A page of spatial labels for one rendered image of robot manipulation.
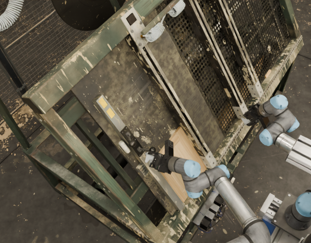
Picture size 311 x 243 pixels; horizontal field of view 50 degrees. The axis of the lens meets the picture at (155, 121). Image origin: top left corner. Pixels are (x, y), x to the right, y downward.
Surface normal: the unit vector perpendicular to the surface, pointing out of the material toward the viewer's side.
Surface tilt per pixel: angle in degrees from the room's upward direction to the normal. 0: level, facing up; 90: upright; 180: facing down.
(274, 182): 0
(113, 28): 60
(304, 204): 7
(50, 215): 0
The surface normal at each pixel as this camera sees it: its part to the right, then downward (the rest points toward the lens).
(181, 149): 0.66, 0.09
